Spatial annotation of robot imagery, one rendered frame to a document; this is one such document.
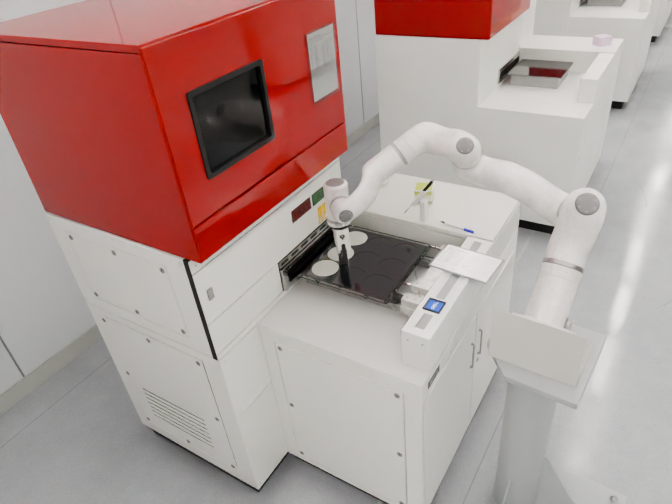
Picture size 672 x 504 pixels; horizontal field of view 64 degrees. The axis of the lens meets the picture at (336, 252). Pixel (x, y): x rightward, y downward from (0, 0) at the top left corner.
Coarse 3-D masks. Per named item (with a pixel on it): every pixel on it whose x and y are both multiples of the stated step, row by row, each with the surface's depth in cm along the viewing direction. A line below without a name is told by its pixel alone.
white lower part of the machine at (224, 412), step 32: (96, 320) 215; (128, 320) 199; (128, 352) 214; (160, 352) 198; (192, 352) 184; (256, 352) 194; (128, 384) 234; (160, 384) 214; (192, 384) 198; (224, 384) 184; (256, 384) 199; (160, 416) 234; (192, 416) 214; (224, 416) 198; (256, 416) 204; (192, 448) 234; (224, 448) 214; (256, 448) 210; (256, 480) 215
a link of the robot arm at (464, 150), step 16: (416, 128) 179; (432, 128) 177; (448, 128) 176; (400, 144) 179; (416, 144) 178; (432, 144) 176; (448, 144) 169; (464, 144) 166; (480, 144) 168; (464, 160) 167
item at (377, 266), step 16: (368, 240) 212; (384, 240) 211; (400, 240) 210; (320, 256) 206; (352, 256) 204; (368, 256) 204; (384, 256) 202; (400, 256) 202; (416, 256) 201; (304, 272) 199; (336, 272) 197; (352, 272) 196; (368, 272) 195; (384, 272) 195; (400, 272) 194; (352, 288) 189; (368, 288) 188; (384, 288) 187
